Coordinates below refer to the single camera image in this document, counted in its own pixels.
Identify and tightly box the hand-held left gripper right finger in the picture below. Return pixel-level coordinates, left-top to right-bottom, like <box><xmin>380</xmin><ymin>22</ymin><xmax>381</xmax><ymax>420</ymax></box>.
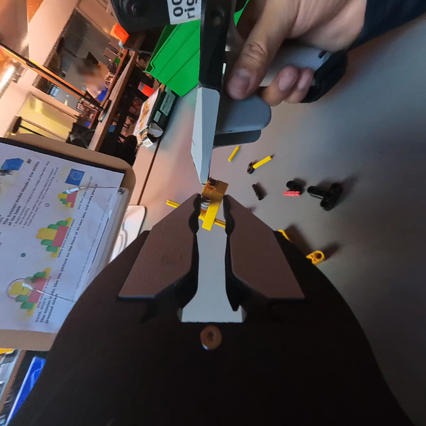
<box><xmin>222</xmin><ymin>195</ymin><xmax>305</xmax><ymax>312</ymax></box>

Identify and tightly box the blue plastic bin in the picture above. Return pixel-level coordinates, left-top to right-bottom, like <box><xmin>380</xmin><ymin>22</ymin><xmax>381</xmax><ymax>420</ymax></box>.
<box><xmin>7</xmin><ymin>356</ymin><xmax>47</xmax><ymax>426</ymax></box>

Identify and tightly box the wooden instruction sign stand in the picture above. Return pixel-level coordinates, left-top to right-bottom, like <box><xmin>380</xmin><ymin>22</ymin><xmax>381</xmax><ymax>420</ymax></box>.
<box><xmin>0</xmin><ymin>133</ymin><xmax>147</xmax><ymax>351</ymax></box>

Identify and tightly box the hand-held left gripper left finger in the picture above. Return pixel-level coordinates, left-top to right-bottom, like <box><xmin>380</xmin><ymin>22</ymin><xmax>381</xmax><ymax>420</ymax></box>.
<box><xmin>118</xmin><ymin>193</ymin><xmax>201</xmax><ymax>307</ymax></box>

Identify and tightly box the red and black lego connector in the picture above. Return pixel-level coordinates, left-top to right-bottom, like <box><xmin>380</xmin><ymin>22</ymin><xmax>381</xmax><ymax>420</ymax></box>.
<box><xmin>284</xmin><ymin>179</ymin><xmax>306</xmax><ymax>197</ymax></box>

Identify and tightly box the yellow axle with dark bush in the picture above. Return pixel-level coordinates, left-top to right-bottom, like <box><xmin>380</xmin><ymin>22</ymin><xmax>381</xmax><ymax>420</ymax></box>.
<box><xmin>247</xmin><ymin>155</ymin><xmax>273</xmax><ymax>174</ymax></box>

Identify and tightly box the printed instruction sheet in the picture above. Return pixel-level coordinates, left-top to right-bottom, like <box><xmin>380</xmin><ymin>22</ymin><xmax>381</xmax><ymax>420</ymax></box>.
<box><xmin>0</xmin><ymin>142</ymin><xmax>125</xmax><ymax>333</ymax></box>

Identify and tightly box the person's right forearm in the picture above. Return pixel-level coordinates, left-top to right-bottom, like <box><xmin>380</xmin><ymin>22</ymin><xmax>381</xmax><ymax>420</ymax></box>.
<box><xmin>346</xmin><ymin>0</ymin><xmax>426</xmax><ymax>50</ymax></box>

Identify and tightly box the opened black lego box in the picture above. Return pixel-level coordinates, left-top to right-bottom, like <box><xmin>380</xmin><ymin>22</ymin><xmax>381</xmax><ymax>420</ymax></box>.
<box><xmin>135</xmin><ymin>88</ymin><xmax>180</xmax><ymax>147</ymax></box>

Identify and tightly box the yellow lego spring assembly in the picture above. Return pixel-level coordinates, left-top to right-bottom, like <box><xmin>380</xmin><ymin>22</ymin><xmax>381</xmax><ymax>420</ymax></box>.
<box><xmin>166</xmin><ymin>178</ymin><xmax>230</xmax><ymax>231</ymax></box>

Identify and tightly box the lego instruction booklet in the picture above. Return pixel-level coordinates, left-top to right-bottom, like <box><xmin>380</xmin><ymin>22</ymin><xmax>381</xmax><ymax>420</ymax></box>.
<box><xmin>135</xmin><ymin>91</ymin><xmax>162</xmax><ymax>134</ymax></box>

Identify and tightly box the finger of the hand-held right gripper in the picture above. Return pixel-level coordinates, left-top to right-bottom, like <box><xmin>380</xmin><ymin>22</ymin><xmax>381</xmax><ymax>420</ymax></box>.
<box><xmin>191</xmin><ymin>85</ymin><xmax>221</xmax><ymax>186</ymax></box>

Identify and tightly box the green plastic bin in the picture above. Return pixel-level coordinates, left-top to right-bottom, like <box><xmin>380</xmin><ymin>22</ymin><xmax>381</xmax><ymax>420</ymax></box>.
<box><xmin>145</xmin><ymin>0</ymin><xmax>250</xmax><ymax>98</ymax></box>

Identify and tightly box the yellow angled lego beam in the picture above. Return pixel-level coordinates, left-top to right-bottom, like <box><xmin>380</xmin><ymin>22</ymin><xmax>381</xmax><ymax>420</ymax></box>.
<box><xmin>277</xmin><ymin>229</ymin><xmax>325</xmax><ymax>266</ymax></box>

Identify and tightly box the black T-shaped lego piece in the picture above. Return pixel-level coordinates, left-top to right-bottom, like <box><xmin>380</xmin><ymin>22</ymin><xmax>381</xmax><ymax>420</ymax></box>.
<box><xmin>306</xmin><ymin>182</ymin><xmax>343</xmax><ymax>211</ymax></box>

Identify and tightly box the person's right hand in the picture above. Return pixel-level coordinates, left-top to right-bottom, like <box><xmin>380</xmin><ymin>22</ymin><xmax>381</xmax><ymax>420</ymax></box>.
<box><xmin>225</xmin><ymin>0</ymin><xmax>368</xmax><ymax>106</ymax></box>

